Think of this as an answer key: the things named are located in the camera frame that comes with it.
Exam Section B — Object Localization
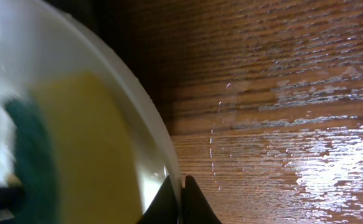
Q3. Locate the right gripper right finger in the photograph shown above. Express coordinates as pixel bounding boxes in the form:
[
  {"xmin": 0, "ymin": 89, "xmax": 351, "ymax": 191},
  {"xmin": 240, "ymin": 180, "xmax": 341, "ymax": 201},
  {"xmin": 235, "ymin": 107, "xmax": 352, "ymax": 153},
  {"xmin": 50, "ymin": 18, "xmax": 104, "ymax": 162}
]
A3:
[{"xmin": 182, "ymin": 175, "xmax": 221, "ymax": 224}]

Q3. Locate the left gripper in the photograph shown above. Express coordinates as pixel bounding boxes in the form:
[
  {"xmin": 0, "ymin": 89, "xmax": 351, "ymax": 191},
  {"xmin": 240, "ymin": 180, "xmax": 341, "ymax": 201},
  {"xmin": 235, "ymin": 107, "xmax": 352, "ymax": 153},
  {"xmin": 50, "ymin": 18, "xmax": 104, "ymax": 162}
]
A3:
[{"xmin": 0, "ymin": 187, "xmax": 24, "ymax": 224}]

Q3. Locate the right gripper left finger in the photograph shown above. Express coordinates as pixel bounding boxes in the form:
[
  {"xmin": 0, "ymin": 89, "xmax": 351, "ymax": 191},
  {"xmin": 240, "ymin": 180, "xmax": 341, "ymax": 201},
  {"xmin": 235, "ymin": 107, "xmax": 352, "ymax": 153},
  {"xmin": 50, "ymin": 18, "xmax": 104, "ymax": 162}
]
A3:
[{"xmin": 137, "ymin": 176, "xmax": 179, "ymax": 224}]

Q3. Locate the green and yellow sponge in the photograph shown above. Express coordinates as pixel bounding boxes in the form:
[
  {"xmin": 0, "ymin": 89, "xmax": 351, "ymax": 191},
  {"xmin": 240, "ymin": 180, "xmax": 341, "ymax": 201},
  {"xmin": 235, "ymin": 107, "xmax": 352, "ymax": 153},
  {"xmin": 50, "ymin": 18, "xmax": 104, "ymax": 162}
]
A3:
[{"xmin": 4, "ymin": 73, "xmax": 142, "ymax": 224}]

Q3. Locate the white plate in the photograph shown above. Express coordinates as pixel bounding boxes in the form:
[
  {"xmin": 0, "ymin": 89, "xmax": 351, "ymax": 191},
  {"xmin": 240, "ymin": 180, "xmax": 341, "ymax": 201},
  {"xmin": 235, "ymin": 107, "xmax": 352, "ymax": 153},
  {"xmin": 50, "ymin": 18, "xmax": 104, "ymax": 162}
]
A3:
[{"xmin": 0, "ymin": 1, "xmax": 182, "ymax": 223}]

